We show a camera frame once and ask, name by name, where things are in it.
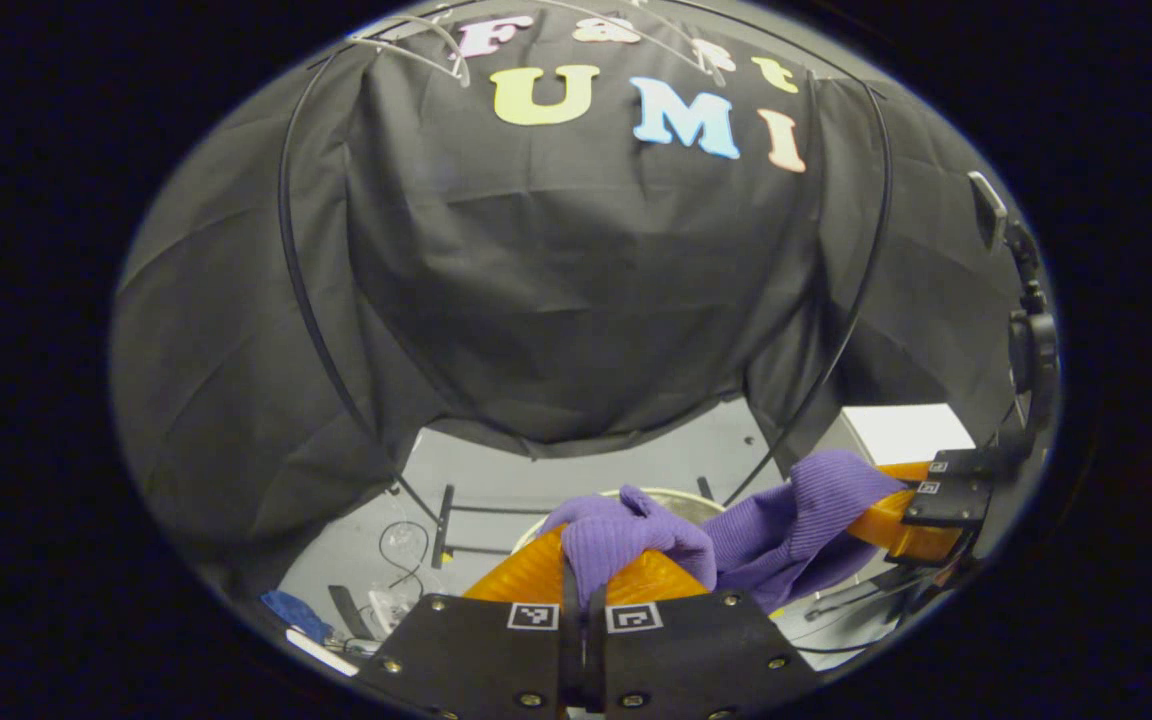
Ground flat white card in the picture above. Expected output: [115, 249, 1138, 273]
[286, 628, 359, 678]

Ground blue cloth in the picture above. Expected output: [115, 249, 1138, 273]
[261, 590, 335, 643]

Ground black camera stand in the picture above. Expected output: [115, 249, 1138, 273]
[966, 170, 1062, 451]

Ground black backdrop cloth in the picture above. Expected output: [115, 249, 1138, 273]
[111, 0, 1037, 601]

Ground white box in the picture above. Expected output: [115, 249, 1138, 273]
[841, 404, 977, 467]

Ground white plastic hanger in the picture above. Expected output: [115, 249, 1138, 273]
[348, 13, 472, 89]
[536, 0, 729, 89]

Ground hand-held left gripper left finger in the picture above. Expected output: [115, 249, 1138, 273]
[351, 525, 583, 720]

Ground purple ribbed jacket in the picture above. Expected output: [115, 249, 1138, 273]
[536, 450, 909, 616]

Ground cream laundry hamper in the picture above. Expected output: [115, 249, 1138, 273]
[514, 487, 727, 553]

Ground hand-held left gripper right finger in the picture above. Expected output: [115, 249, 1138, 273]
[586, 548, 823, 720]

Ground black clothes rack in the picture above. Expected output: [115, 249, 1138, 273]
[278, 0, 895, 571]

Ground black strap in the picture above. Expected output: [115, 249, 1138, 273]
[328, 585, 375, 641]

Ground thin black cable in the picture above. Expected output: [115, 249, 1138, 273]
[376, 520, 437, 603]

